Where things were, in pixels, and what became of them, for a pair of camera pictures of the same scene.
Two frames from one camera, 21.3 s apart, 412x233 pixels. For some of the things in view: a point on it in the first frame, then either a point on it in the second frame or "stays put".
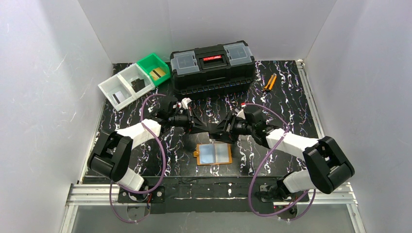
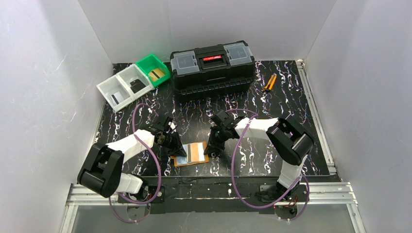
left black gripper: x=192 y=119 → x=175 y=145
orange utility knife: x=270 y=84 stays put
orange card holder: x=213 y=154 → x=175 y=158
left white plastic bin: x=116 y=91 stays put
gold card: x=157 y=73 stays put
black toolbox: x=225 y=66 stays put
